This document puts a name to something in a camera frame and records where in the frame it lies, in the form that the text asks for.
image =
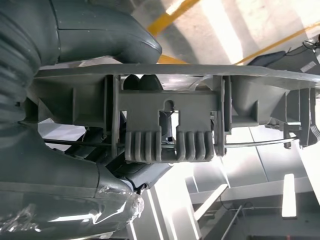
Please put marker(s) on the steel workbench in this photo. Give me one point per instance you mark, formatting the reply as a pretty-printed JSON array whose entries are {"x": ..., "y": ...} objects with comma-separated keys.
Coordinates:
[{"x": 225, "y": 26}]

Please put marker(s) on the white ceiling light panel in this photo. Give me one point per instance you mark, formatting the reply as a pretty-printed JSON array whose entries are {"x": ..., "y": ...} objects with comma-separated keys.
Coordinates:
[
  {"x": 210, "y": 202},
  {"x": 289, "y": 195}
]

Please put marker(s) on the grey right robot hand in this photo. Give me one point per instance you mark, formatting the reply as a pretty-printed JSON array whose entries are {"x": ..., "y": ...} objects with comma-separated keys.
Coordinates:
[{"x": 50, "y": 182}]

